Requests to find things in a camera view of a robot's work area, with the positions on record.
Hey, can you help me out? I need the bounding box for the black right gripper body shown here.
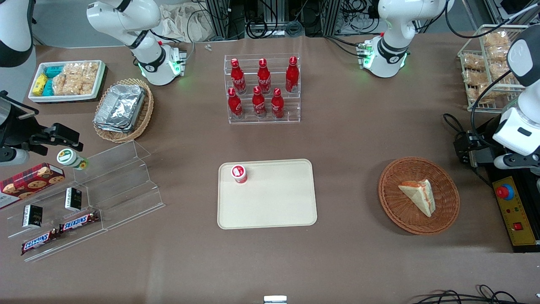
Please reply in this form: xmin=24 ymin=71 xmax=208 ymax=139
xmin=0 ymin=91 xmax=43 ymax=156

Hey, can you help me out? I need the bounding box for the triangular sandwich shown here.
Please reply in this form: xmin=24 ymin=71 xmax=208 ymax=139
xmin=398 ymin=179 xmax=435 ymax=217

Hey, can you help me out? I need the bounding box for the white rectangular snack tray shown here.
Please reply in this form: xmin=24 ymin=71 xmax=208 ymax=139
xmin=28 ymin=60 xmax=107 ymax=104

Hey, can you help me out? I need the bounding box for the oval tan wicker basket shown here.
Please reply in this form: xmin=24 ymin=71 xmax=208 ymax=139
xmin=93 ymin=78 xmax=154 ymax=144

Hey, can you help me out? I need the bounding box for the beige plastic tray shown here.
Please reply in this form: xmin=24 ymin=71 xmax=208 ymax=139
xmin=217 ymin=159 xmax=318 ymax=230

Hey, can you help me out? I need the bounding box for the round brown wicker basket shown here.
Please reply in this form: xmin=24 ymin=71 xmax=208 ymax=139
xmin=378 ymin=157 xmax=460 ymax=235

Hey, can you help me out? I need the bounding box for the green-lidded white cup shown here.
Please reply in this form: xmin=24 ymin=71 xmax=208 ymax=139
xmin=57 ymin=149 xmax=89 ymax=171

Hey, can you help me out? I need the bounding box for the clear rice cracker pack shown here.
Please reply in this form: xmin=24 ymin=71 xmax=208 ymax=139
xmin=52 ymin=73 xmax=70 ymax=96
xmin=63 ymin=78 xmax=97 ymax=96
xmin=63 ymin=62 xmax=100 ymax=81

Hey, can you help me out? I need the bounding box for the yellow snack pack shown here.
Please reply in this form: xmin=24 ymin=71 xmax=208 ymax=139
xmin=32 ymin=74 xmax=49 ymax=97

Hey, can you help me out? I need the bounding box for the small black box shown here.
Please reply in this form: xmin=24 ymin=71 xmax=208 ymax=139
xmin=64 ymin=187 xmax=82 ymax=212
xmin=22 ymin=204 xmax=43 ymax=229

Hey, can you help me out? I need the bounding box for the red tartan cookie box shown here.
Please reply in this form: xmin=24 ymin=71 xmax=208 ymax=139
xmin=0 ymin=163 xmax=66 ymax=210

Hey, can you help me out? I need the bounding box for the aluminium foil container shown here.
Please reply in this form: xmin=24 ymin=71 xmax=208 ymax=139
xmin=94 ymin=84 xmax=146 ymax=132

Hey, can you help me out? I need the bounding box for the clear acrylic stepped shelf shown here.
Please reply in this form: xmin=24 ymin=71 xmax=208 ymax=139
xmin=6 ymin=140 xmax=166 ymax=263

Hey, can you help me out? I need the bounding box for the Snickers chocolate bar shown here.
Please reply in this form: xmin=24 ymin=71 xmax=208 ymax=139
xmin=21 ymin=229 xmax=60 ymax=256
xmin=59 ymin=211 xmax=101 ymax=234

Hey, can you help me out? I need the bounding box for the crumpled clear plastic bag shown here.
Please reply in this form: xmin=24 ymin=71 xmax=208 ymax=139
xmin=157 ymin=2 xmax=211 ymax=43

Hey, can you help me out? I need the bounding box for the red cola bottle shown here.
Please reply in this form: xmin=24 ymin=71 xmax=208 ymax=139
xmin=285 ymin=56 xmax=300 ymax=93
xmin=227 ymin=87 xmax=243 ymax=119
xmin=257 ymin=58 xmax=272 ymax=94
xmin=230 ymin=58 xmax=247 ymax=94
xmin=252 ymin=86 xmax=267 ymax=118
xmin=270 ymin=88 xmax=285 ymax=119

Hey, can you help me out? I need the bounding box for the red-lidded white cup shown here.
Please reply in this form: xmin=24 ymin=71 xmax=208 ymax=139
xmin=230 ymin=164 xmax=248 ymax=185

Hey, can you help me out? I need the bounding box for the clear acrylic bottle rack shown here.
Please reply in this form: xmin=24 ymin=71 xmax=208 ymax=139
xmin=224 ymin=54 xmax=301 ymax=125

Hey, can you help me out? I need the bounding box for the bagged fried snack pack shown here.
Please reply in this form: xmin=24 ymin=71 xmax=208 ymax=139
xmin=489 ymin=61 xmax=512 ymax=83
xmin=482 ymin=32 xmax=512 ymax=48
xmin=462 ymin=54 xmax=486 ymax=71
xmin=485 ymin=44 xmax=514 ymax=63
xmin=467 ymin=84 xmax=498 ymax=105
xmin=462 ymin=69 xmax=486 ymax=86

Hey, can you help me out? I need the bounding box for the red emergency stop button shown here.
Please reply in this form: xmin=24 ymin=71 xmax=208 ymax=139
xmin=496 ymin=184 xmax=516 ymax=201

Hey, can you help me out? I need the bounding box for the black machine yellow control panel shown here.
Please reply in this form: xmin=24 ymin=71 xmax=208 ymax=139
xmin=476 ymin=116 xmax=540 ymax=254

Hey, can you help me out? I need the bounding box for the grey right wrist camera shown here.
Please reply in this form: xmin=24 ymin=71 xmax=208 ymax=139
xmin=0 ymin=148 xmax=30 ymax=166

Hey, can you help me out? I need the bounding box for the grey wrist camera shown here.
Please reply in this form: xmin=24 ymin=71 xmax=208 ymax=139
xmin=0 ymin=148 xmax=30 ymax=166
xmin=493 ymin=153 xmax=540 ymax=170

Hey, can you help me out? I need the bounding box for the aluminium frame post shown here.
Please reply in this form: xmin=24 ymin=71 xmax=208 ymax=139
xmin=323 ymin=0 xmax=341 ymax=36
xmin=205 ymin=0 xmax=230 ymax=41

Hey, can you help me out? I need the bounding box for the coiled black cable bundle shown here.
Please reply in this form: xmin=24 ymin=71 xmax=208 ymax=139
xmin=245 ymin=17 xmax=304 ymax=38

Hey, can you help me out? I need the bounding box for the black power cable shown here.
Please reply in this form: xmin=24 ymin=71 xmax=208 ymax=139
xmin=443 ymin=113 xmax=494 ymax=188

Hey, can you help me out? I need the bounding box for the black floor cable bundle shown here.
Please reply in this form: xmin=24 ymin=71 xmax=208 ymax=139
xmin=411 ymin=285 xmax=526 ymax=304

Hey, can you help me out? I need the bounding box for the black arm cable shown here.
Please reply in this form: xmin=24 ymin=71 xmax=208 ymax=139
xmin=445 ymin=0 xmax=540 ymax=142

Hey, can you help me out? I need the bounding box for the white wire basket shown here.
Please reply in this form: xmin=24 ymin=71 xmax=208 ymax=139
xmin=457 ymin=24 xmax=533 ymax=112

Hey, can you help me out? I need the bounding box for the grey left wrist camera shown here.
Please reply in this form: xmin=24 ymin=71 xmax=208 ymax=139
xmin=493 ymin=153 xmax=540 ymax=170

